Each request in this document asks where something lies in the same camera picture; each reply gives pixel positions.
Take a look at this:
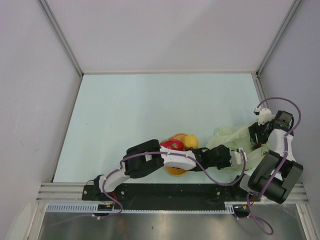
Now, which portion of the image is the yellow fake pear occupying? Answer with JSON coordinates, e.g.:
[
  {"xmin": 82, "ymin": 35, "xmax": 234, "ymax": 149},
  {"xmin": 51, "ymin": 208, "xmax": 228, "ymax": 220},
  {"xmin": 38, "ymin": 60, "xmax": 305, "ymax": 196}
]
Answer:
[{"xmin": 182, "ymin": 134, "xmax": 199, "ymax": 149}]

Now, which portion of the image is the translucent pale green plastic bag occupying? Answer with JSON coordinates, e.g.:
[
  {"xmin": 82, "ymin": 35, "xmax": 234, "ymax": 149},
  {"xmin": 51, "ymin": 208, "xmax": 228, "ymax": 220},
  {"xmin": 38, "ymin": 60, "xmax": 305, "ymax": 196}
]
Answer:
[{"xmin": 206, "ymin": 125, "xmax": 269, "ymax": 175}]

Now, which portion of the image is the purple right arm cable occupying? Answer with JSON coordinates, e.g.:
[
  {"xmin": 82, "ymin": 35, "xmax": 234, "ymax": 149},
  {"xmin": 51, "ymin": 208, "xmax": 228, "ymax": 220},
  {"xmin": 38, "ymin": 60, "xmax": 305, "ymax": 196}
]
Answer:
[{"xmin": 246, "ymin": 96, "xmax": 302, "ymax": 236}]

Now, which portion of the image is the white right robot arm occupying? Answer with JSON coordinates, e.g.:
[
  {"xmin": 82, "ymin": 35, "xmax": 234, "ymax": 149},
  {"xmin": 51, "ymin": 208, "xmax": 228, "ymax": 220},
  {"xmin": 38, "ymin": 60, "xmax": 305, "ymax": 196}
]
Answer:
[{"xmin": 230, "ymin": 108, "xmax": 304, "ymax": 204}]

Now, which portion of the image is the white slotted cable duct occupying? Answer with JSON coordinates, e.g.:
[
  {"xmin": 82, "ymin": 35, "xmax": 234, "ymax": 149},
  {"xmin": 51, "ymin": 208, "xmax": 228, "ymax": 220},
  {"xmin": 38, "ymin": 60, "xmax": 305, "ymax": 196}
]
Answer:
[{"xmin": 46, "ymin": 202, "xmax": 235, "ymax": 214}]

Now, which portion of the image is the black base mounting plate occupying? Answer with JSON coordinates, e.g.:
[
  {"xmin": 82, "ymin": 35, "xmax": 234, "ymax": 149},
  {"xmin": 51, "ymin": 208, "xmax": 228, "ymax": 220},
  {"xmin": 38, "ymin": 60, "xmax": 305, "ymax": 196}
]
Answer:
[{"xmin": 82, "ymin": 182, "xmax": 261, "ymax": 212}]

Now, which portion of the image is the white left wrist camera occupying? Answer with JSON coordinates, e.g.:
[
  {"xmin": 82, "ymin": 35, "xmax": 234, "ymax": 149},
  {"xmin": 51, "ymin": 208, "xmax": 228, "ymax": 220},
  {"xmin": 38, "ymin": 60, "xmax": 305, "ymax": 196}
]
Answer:
[{"xmin": 230, "ymin": 148, "xmax": 248, "ymax": 167}]

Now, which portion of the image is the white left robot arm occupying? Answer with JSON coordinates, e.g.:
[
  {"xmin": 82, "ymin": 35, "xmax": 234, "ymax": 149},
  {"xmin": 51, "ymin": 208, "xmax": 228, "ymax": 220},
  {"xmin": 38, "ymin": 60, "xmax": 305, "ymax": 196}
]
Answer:
[{"xmin": 92, "ymin": 139, "xmax": 231, "ymax": 200}]

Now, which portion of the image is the woven bamboo tray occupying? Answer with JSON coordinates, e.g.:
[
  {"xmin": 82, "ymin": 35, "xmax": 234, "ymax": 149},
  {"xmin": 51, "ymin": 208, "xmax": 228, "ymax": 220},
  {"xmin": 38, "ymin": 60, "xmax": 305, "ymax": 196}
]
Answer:
[{"xmin": 165, "ymin": 133, "xmax": 187, "ymax": 177}]

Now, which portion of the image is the small dark red grape sprig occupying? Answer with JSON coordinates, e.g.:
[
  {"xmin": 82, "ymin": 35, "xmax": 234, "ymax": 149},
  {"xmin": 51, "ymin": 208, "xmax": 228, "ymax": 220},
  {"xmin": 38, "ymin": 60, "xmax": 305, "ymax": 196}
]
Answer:
[{"xmin": 252, "ymin": 143, "xmax": 262, "ymax": 151}]

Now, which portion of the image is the red fake dragon fruit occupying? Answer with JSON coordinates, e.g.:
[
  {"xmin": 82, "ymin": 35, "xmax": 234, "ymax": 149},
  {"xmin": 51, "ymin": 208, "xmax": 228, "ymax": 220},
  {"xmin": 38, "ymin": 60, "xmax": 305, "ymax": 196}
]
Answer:
[{"xmin": 160, "ymin": 138, "xmax": 184, "ymax": 151}]

